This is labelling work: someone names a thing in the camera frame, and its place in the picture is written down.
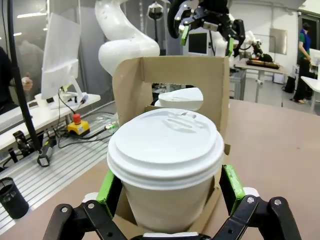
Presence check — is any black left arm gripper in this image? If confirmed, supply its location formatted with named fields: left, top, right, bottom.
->
left=172, top=0, right=247, bottom=60

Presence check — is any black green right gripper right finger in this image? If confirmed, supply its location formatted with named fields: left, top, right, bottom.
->
left=212, top=163, right=301, bottom=240

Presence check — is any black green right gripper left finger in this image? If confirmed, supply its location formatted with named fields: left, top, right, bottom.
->
left=41, top=167, right=141, bottom=240

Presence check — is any brown cardboard cup carrier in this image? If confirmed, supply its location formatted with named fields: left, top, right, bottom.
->
left=111, top=55, right=233, bottom=235

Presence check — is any white plastic cup lid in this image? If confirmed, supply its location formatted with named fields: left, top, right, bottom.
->
left=106, top=107, right=225, bottom=193
left=154, top=87, right=205, bottom=112

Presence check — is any dark clothed person's hand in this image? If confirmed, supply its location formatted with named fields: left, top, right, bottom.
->
left=21, top=72, right=35, bottom=93

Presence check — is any background white framed monitor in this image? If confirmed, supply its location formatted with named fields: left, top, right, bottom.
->
left=187, top=32, right=209, bottom=56

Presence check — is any black tray with objects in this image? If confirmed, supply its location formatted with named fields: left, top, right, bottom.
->
left=245, top=56, right=281, bottom=70

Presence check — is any black dome lamp on pole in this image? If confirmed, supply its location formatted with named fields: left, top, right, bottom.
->
left=146, top=0, right=165, bottom=43

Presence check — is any background work table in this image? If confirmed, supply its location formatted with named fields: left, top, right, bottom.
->
left=232, top=60, right=291, bottom=104

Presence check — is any black grey handheld tool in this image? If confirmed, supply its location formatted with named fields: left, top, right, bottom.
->
left=36, top=138, right=58, bottom=168

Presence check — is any black cylindrical holder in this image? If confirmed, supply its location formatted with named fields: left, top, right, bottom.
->
left=0, top=176, right=30, bottom=220

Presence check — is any black bag on floor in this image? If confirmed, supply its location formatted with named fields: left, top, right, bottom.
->
left=284, top=75, right=296, bottom=94

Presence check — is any yellow emergency stop button box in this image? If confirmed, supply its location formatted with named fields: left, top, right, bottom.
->
left=67, top=113, right=91, bottom=138

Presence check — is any person in green shirt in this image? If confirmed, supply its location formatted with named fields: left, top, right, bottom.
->
left=292, top=22, right=314, bottom=104

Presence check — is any black clamp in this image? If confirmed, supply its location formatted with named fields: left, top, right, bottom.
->
left=8, top=129, right=38, bottom=164

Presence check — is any white table at edge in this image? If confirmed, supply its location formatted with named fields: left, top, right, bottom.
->
left=300, top=75, right=320, bottom=116

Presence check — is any white side desk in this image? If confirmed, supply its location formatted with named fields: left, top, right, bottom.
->
left=0, top=92, right=102, bottom=151

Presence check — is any white computer monitor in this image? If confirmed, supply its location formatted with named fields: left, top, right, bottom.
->
left=40, top=12, right=84, bottom=101

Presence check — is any black stand pole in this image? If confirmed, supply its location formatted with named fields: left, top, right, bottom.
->
left=6, top=0, right=44, bottom=154

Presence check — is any black cable hose loop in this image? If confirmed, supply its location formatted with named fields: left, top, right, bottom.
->
left=166, top=0, right=182, bottom=39

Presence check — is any grey wall panel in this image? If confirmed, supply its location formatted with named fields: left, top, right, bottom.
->
left=269, top=27, right=288, bottom=55

